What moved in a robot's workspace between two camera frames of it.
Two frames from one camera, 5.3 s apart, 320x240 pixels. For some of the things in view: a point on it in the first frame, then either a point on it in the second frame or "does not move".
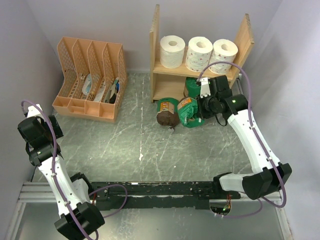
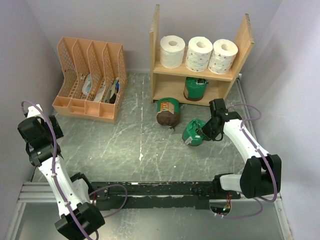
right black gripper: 202,113 -> 208,135
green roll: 187,111 -> 189,135
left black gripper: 58,132 does not move
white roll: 224,50 does not move
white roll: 198,53 does not move
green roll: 191,89 does not move
